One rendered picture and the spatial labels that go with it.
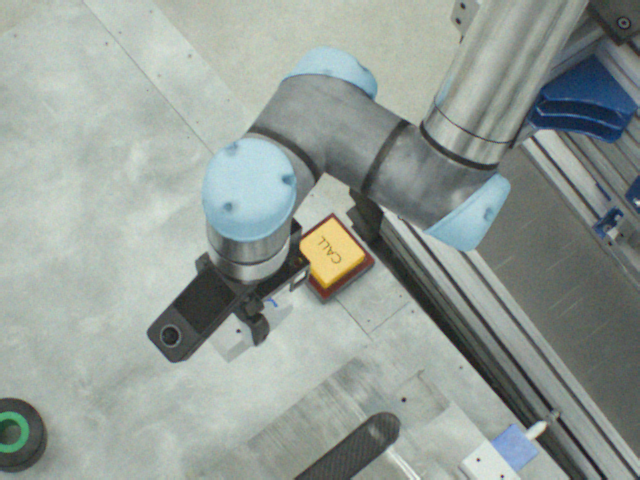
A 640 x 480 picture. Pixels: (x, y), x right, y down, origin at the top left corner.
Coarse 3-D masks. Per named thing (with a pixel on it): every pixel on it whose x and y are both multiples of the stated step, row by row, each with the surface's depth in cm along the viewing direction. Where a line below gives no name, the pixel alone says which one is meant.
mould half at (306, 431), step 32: (384, 352) 145; (320, 384) 144; (352, 384) 144; (384, 384) 144; (288, 416) 143; (320, 416) 143; (352, 416) 143; (448, 416) 143; (256, 448) 141; (288, 448) 141; (320, 448) 141; (416, 448) 141; (448, 448) 142
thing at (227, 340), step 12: (300, 276) 143; (288, 288) 142; (228, 324) 138; (216, 336) 138; (228, 336) 138; (240, 336) 138; (216, 348) 142; (228, 348) 137; (240, 348) 140; (228, 360) 141
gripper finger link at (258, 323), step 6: (252, 318) 128; (258, 318) 128; (264, 318) 129; (246, 324) 130; (252, 324) 128; (258, 324) 128; (264, 324) 129; (252, 330) 130; (258, 330) 129; (264, 330) 129; (252, 336) 132; (258, 336) 130; (264, 336) 131; (258, 342) 131
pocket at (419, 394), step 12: (420, 372) 145; (408, 384) 147; (420, 384) 147; (432, 384) 146; (396, 396) 146; (408, 396) 146; (420, 396) 146; (432, 396) 146; (444, 396) 145; (408, 408) 146; (420, 408) 146; (432, 408) 146; (444, 408) 146; (420, 420) 145; (432, 420) 145
